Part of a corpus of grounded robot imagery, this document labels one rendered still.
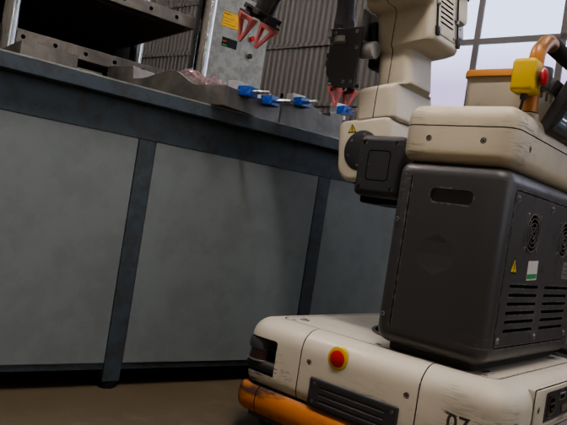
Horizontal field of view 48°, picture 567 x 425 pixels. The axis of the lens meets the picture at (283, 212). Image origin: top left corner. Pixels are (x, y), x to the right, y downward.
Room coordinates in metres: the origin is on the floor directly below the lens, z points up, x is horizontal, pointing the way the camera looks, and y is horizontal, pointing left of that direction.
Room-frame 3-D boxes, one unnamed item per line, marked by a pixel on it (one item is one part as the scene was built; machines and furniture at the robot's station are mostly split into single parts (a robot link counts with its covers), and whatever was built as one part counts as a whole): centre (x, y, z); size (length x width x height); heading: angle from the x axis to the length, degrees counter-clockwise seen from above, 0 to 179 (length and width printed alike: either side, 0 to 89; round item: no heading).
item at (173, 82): (1.99, 0.34, 0.85); 0.50 x 0.26 x 0.11; 55
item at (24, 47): (1.77, 0.73, 0.83); 0.20 x 0.15 x 0.07; 38
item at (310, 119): (2.28, 0.11, 0.87); 0.50 x 0.26 x 0.14; 38
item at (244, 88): (1.80, 0.14, 0.85); 0.13 x 0.05 x 0.05; 55
